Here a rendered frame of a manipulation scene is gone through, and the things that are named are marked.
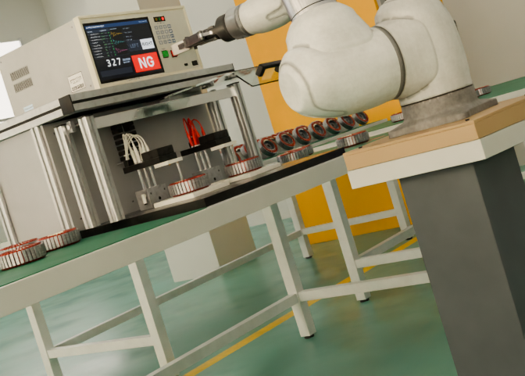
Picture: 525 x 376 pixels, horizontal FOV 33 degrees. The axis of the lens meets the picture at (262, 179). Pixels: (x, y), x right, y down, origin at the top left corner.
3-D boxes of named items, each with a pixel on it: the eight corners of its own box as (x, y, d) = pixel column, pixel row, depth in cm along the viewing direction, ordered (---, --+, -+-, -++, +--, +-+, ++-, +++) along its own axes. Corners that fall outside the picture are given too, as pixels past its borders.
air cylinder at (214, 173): (224, 181, 268) (219, 164, 268) (208, 188, 262) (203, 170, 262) (212, 185, 271) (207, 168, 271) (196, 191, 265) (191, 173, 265)
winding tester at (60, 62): (204, 69, 272) (184, 5, 271) (100, 89, 238) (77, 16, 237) (120, 102, 297) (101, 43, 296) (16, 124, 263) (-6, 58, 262)
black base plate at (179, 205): (345, 153, 259) (344, 146, 259) (206, 207, 209) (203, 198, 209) (228, 185, 289) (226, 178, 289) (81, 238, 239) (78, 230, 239)
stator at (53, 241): (84, 240, 222) (80, 226, 221) (41, 255, 218) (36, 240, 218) (80, 239, 232) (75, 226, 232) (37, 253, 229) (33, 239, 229)
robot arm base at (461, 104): (507, 99, 190) (499, 74, 190) (466, 118, 173) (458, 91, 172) (432, 120, 201) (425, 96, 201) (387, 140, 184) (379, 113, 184)
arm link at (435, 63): (490, 79, 181) (459, -26, 179) (417, 102, 174) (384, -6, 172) (444, 91, 196) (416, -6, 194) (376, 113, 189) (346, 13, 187)
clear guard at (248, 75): (301, 75, 261) (295, 55, 261) (252, 86, 243) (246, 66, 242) (220, 103, 282) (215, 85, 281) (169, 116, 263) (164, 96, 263)
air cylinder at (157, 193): (171, 201, 249) (165, 182, 249) (152, 207, 243) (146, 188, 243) (158, 204, 252) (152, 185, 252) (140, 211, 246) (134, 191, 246)
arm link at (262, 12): (253, 44, 239) (270, 17, 247) (298, 27, 229) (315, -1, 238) (230, 13, 234) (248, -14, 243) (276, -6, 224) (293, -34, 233)
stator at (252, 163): (271, 164, 258) (267, 152, 258) (248, 173, 249) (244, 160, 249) (243, 172, 265) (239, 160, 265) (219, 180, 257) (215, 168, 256)
